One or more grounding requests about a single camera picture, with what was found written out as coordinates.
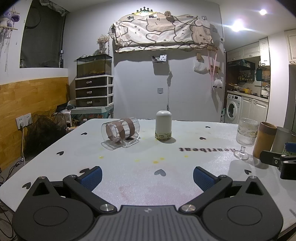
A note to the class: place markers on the cartoon printed cloth cover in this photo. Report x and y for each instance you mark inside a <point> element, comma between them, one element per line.
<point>161,32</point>

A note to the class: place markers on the glass fish tank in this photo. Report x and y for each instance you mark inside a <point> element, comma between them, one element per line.
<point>93,67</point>

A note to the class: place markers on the white hanging bag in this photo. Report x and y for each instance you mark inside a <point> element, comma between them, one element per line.
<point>200,67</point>

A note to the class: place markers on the white sheep plush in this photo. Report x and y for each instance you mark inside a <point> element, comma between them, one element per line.
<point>217,83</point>

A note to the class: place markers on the ceiling spotlight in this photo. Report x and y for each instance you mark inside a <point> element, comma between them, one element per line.
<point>262,12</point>
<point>237,25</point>

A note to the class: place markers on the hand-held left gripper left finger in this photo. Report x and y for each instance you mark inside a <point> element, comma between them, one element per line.
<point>92,178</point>

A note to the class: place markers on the white drawer unit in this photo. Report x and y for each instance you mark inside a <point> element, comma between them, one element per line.
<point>92,91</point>

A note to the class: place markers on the purple plush toy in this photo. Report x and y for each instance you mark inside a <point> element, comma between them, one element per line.
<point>10,17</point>

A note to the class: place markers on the white lower kitchen cabinet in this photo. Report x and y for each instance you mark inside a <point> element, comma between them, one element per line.
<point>253,111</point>

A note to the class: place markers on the white washing machine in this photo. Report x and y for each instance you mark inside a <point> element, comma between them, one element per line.
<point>233,109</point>

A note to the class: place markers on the white upper kitchen cabinets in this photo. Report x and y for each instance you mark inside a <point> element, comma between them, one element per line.
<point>247,51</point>

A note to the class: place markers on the gold crown decoration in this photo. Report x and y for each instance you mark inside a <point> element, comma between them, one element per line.
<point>145,11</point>

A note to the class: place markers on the frosted grey cup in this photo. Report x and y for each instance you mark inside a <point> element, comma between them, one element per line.
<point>281,139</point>

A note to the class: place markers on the teal painted cabinet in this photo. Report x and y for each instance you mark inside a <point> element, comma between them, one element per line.
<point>92,113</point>

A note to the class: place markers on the clear cup with brown bands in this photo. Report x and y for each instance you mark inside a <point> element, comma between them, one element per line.
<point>116,132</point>

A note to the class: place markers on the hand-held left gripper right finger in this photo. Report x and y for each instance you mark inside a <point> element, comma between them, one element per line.
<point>203,178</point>

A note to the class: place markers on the clear wall hook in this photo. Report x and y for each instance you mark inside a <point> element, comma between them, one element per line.
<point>160,90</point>

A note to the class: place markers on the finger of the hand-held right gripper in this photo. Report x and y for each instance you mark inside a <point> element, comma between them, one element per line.
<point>271,158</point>
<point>291,148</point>

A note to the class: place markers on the brown bamboo cup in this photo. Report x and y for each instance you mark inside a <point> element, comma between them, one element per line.
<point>263,140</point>

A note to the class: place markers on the ribbed stemmed glass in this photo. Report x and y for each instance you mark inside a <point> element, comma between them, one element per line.
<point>247,132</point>

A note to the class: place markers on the white cup with patterned band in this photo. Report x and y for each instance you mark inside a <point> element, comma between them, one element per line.
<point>163,125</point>

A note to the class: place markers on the dried flowers in vase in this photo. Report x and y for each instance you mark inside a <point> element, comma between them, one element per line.
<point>103,42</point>

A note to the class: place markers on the white wall power outlet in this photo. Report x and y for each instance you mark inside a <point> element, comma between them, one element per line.
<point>23,120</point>

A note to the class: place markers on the black kitchen shelf rack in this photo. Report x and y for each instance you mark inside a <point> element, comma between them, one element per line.
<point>241,69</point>

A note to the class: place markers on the dark window blind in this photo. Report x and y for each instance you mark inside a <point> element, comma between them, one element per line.
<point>41,39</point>

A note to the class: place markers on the white heart print tablecloth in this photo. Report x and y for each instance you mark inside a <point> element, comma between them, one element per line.
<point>143,176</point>

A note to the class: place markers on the black mesh net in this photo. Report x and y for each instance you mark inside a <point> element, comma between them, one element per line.
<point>44,132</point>

